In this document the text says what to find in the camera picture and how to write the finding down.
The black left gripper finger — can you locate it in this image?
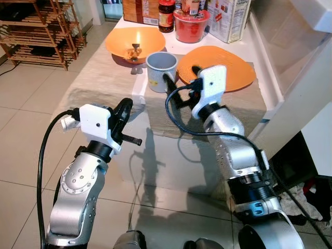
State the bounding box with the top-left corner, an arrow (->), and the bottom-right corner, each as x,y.
114,97 -> 134,125

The grey speckled mug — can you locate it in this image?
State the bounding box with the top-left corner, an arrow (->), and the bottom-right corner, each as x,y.
145,51 -> 179,93

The orange plate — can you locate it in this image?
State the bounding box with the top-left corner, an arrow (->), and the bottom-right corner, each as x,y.
176,45 -> 257,93

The beige table cloth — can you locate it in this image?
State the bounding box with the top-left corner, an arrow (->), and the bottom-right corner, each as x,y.
54,35 -> 268,142

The red plastic tub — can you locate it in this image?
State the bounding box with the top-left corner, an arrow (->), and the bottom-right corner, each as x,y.
173,7 -> 211,44

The white table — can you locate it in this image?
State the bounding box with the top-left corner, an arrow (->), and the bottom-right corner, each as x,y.
108,15 -> 285,196

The white printed carton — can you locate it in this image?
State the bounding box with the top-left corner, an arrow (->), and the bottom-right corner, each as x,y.
207,0 -> 252,44

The orange bowl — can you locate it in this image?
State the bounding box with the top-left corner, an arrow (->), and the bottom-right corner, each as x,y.
105,26 -> 167,66

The dark sauce jar red lid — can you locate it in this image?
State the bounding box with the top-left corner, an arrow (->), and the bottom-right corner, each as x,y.
158,0 -> 176,34

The brown cardboard box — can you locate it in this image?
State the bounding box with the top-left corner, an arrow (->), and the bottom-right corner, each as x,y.
122,0 -> 160,26

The white cabinet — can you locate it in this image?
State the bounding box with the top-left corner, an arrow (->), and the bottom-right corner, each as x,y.
248,0 -> 332,178

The wooden slatted rack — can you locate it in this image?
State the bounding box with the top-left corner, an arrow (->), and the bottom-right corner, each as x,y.
0,0 -> 87,71

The pile of clothes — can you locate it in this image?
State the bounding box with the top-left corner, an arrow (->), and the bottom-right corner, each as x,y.
279,177 -> 332,225

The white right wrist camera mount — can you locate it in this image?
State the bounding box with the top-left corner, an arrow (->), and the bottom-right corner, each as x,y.
191,65 -> 228,120

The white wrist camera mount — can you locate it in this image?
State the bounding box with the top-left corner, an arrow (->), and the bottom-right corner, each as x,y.
61,104 -> 123,154
191,65 -> 228,120

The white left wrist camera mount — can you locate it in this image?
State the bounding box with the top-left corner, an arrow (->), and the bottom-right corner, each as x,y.
61,104 -> 123,154

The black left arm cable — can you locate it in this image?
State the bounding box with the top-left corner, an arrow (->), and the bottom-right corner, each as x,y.
36,109 -> 74,248

